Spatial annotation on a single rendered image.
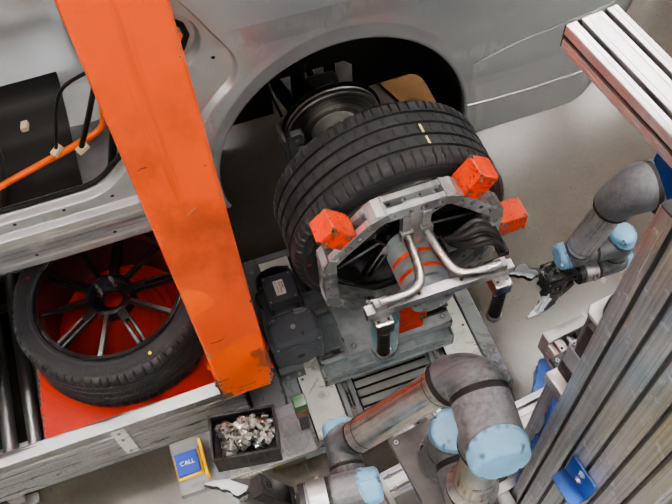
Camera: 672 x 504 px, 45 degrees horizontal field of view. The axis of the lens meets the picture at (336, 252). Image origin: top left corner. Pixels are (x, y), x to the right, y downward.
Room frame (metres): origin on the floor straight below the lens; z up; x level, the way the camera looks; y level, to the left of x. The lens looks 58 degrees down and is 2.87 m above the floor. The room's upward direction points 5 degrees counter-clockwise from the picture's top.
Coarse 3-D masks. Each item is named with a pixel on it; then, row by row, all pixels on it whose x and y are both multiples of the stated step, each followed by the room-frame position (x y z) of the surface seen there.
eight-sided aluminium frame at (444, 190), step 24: (408, 192) 1.25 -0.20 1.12; (432, 192) 1.26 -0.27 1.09; (456, 192) 1.23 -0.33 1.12; (360, 216) 1.21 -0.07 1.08; (384, 216) 1.18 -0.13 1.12; (480, 216) 1.31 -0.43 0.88; (360, 240) 1.16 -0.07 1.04; (336, 264) 1.14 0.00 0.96; (336, 288) 1.14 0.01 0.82; (360, 288) 1.22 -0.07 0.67; (384, 288) 1.24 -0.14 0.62
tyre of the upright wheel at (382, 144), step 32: (352, 128) 1.44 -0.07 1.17; (384, 128) 1.42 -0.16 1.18; (416, 128) 1.42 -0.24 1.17; (448, 128) 1.44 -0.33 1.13; (320, 160) 1.37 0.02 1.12; (352, 160) 1.34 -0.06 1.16; (384, 160) 1.31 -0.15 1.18; (416, 160) 1.31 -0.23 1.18; (448, 160) 1.32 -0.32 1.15; (288, 192) 1.36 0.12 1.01; (320, 192) 1.29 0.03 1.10; (352, 192) 1.25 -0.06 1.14; (288, 224) 1.30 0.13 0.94
